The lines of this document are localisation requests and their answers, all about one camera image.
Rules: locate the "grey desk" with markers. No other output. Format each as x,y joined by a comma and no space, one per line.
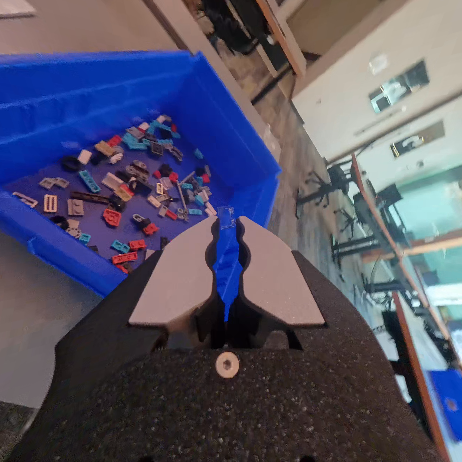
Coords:
36,317

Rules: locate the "blue plastic bin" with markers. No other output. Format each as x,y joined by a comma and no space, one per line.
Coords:
108,90
447,408

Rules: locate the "clear plastic bag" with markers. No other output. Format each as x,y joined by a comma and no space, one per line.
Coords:
271,142

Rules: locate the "pile of toy bricks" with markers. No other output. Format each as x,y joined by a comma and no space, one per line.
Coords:
119,187

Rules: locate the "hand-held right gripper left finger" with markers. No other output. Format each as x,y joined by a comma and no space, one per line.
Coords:
173,281

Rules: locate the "black office chair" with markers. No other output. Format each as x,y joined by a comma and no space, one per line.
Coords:
238,25
334,178

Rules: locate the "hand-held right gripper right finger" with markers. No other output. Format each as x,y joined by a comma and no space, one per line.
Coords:
278,285

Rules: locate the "clear toy brick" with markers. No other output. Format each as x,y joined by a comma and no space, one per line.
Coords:
226,217

